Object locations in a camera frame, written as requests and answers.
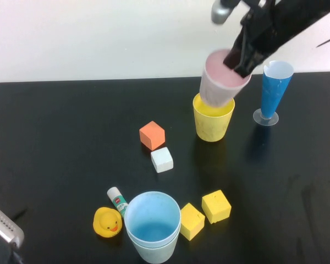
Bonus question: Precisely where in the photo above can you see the yellow rubber duck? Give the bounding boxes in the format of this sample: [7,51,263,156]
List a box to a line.
[92,206,124,237]

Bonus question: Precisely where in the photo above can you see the white green glue stick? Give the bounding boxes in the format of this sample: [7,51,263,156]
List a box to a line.
[107,186,129,219]

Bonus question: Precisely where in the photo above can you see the light blue plastic cup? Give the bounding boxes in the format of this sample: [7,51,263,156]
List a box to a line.
[124,191,182,243]

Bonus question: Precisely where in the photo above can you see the pink plastic cup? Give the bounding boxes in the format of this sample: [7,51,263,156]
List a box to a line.
[199,48,252,108]

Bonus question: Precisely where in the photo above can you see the white foam cube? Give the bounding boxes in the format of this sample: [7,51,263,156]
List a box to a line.
[150,146,174,174]

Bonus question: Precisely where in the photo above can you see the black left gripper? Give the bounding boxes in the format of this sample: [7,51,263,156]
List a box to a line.
[0,239,24,264]

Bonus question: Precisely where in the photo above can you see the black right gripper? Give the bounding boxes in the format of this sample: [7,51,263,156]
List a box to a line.
[223,0,286,78]

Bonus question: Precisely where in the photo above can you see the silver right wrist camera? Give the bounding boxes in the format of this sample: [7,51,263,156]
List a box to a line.
[211,0,239,25]

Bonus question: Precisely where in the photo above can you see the orange foam cube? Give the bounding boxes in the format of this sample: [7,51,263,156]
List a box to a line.
[139,120,166,151]

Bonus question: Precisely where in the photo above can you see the green plastic cup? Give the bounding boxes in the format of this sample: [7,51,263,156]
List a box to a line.
[126,228,180,264]

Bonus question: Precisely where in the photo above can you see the yellow foam cube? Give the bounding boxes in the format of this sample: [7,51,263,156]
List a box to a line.
[201,189,232,224]
[179,202,206,241]

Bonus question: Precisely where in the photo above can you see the yellow plastic cup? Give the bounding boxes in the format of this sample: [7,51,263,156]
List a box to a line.
[192,92,235,142]

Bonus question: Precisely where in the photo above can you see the blue paper cone clear base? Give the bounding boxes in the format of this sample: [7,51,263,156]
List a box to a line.
[252,60,294,127]

